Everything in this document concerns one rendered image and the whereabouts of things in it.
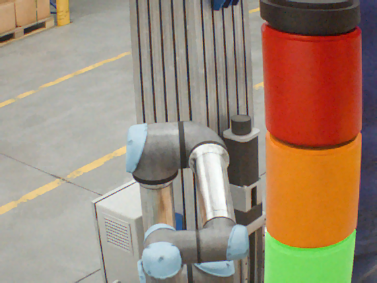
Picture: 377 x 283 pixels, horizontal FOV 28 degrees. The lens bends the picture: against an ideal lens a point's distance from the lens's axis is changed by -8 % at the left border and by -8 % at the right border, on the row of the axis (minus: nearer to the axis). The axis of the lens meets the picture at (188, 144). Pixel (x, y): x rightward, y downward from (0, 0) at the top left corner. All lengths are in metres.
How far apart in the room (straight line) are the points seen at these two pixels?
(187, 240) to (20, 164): 4.52
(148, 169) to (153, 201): 0.10
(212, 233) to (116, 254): 1.03
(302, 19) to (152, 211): 1.76
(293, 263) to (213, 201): 1.39
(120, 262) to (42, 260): 2.13
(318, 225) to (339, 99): 0.06
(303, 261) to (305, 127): 0.07
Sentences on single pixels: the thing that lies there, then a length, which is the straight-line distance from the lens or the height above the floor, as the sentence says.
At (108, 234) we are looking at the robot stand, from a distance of 2.67.
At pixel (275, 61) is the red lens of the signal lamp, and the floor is 2.31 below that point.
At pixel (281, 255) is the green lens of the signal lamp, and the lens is 0.40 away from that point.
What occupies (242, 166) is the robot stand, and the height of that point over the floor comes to 1.44.
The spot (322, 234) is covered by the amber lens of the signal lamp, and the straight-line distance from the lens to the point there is 0.39.
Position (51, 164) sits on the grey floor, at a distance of 6.07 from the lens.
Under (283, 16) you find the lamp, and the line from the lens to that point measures 0.35.
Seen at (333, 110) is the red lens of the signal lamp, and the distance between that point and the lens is 0.37.
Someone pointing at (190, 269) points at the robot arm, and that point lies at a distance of 2.22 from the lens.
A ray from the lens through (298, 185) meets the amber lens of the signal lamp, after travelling 0.38.
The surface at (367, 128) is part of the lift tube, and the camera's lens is 1.47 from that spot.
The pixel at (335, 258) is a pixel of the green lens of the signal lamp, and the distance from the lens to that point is 0.40.
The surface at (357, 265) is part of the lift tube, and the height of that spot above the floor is 1.57.
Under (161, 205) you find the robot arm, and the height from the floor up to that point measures 1.47.
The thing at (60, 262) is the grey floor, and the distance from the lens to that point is 4.75.
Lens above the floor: 2.42
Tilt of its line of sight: 23 degrees down
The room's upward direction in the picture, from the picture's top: 3 degrees counter-clockwise
